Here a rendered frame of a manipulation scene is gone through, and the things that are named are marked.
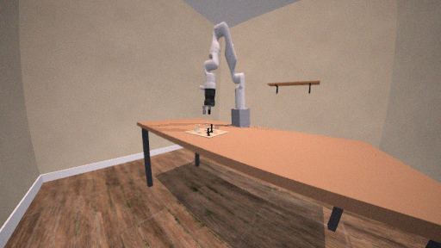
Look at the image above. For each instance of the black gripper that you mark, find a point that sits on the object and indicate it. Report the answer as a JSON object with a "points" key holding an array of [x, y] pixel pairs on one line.
{"points": [[209, 96]]}

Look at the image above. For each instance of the brown and cream chessboard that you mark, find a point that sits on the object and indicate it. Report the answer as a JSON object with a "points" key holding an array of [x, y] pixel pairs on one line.
{"points": [[203, 133]]}

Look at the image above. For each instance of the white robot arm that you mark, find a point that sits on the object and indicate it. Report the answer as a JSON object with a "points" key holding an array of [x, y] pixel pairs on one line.
{"points": [[222, 30]]}

